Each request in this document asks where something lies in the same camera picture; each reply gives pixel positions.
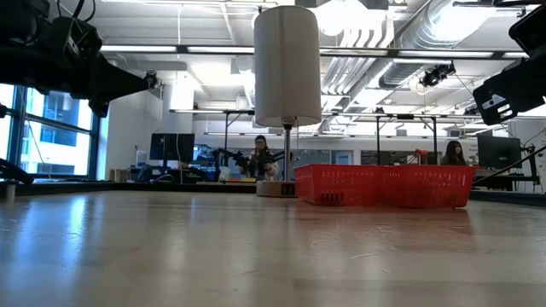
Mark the silver ceiling duct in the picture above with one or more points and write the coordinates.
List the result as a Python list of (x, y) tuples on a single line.
[(426, 34)]

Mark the background black robot arm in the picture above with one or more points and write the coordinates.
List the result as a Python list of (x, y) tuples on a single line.
[(232, 158)]

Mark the black computer monitor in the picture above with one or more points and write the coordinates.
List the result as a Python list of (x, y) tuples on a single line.
[(499, 152), (170, 147)]

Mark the white shade table lamp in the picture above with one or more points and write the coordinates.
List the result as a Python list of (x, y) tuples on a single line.
[(288, 64)]

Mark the large window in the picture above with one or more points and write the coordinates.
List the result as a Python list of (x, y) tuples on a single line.
[(59, 136)]

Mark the long ceiling light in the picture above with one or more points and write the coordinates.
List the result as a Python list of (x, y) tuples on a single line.
[(170, 49)]

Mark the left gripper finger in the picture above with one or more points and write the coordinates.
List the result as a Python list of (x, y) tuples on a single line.
[(123, 83), (99, 107)]

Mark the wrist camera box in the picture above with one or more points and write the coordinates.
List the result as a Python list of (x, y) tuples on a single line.
[(533, 30), (77, 38)]

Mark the black background gantry frame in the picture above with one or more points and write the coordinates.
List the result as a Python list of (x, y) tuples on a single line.
[(377, 140), (226, 140)]

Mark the person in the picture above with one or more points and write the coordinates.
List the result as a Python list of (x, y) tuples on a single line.
[(261, 160), (453, 154)]

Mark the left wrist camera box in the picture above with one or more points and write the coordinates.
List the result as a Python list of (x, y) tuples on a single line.
[(77, 38)]

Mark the black ceiling spotlight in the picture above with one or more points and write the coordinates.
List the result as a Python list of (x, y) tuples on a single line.
[(152, 81), (477, 110), (435, 77)]

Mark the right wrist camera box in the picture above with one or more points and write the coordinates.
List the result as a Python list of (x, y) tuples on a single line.
[(533, 30)]

